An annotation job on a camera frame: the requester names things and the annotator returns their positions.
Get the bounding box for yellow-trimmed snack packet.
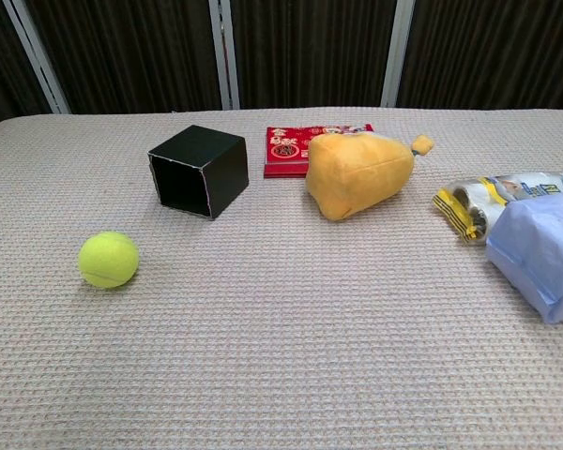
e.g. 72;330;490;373
432;163;563;245

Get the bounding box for grey partition post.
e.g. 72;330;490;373
207;0;241;112
380;0;417;109
2;0;71;115

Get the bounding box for yellow plush toy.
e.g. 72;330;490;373
305;131;435;222

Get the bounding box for light blue tissue pack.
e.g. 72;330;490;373
485;190;563;324

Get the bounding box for red desk calendar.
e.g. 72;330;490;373
263;123;374;180

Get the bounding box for yellow tennis ball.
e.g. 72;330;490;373
78;230;140;290

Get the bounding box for black open cardboard box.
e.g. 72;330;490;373
147;124;251;221

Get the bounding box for beige woven tablecloth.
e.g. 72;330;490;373
0;108;563;450

